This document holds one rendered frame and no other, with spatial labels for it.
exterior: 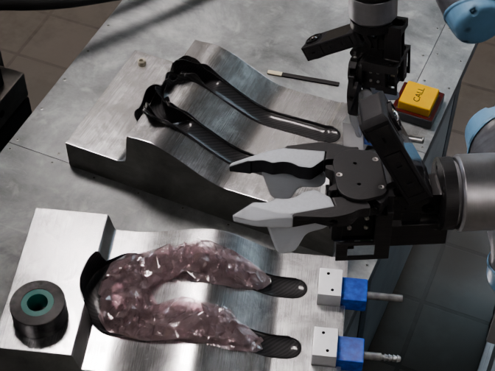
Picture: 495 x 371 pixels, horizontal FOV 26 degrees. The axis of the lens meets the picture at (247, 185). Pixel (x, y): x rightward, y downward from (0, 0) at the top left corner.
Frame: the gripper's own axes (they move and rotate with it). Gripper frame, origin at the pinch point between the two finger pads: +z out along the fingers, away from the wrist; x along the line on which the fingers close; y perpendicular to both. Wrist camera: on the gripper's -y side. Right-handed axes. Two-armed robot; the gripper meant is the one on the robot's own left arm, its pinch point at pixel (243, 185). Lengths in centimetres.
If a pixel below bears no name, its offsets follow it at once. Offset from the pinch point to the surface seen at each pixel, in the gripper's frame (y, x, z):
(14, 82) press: 55, 94, 40
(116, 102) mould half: 49, 79, 19
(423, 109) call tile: 52, 77, -36
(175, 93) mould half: 43, 72, 8
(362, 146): 47, 61, -22
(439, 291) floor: 133, 105, -53
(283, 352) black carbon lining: 58, 27, -7
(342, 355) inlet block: 56, 24, -15
